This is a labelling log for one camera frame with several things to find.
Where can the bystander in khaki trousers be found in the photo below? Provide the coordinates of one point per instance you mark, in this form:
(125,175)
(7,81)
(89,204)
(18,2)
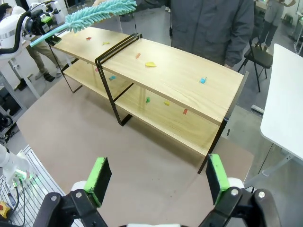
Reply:
(45,59)

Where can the dark-haired bystander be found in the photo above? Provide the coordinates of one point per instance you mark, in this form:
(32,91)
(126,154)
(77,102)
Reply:
(6,10)

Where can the yellow emergency stop box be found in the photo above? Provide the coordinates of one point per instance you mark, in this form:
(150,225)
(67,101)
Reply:
(3,210)

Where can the orange-red paper scrap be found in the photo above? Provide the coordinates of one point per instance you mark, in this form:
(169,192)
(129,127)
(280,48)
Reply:
(138,55)

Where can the large yellow paper scrap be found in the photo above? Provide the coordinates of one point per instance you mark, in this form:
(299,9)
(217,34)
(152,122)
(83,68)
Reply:
(150,64)

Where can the black folding chair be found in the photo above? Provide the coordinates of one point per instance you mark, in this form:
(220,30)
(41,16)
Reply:
(258,59)

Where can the green stool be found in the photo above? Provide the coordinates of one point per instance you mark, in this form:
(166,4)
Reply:
(288,18)

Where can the person's right hand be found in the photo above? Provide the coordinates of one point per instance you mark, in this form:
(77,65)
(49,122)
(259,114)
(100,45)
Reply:
(97,2)

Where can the teal chenille duster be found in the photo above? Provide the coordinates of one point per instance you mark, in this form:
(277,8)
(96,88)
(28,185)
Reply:
(94,14)

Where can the white background machine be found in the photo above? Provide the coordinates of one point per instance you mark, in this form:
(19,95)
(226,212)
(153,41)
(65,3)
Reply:
(59,11)

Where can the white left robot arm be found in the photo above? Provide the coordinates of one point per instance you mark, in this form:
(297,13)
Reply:
(9,28)

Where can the wooden shelf unit black frame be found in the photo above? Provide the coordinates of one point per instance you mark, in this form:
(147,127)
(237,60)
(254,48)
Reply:
(177,78)
(82,47)

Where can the yellow-green paper scrap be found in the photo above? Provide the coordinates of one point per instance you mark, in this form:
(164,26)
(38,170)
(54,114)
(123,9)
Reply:
(105,43)

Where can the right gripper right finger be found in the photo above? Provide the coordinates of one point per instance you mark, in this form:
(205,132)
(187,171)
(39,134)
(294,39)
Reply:
(217,179)

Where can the green paper scrap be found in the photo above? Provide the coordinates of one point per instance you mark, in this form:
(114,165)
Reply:
(148,99)

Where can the blue paper scrap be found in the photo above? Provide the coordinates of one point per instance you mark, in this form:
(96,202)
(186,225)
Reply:
(202,81)

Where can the bystander in grey clothes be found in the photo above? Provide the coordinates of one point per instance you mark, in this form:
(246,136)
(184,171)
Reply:
(273,21)

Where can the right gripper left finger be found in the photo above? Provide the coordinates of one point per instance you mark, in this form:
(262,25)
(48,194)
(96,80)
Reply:
(98,184)

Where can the person's left forearm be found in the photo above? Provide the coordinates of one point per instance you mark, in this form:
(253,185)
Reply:
(239,47)

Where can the white table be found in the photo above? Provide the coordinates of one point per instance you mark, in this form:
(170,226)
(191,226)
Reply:
(284,106)

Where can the person in grey jacket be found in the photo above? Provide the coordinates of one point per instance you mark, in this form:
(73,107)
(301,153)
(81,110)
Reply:
(201,28)

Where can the blue-green paper scrap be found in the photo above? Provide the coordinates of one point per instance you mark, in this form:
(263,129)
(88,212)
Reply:
(112,77)

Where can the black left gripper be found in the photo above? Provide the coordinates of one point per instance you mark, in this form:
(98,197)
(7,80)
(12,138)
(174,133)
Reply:
(34,23)

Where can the ribbed aluminium base plate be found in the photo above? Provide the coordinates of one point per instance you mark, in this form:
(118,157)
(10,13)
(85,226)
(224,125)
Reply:
(40,179)

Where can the black equipment under desk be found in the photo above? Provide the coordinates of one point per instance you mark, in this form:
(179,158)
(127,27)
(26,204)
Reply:
(9,113)

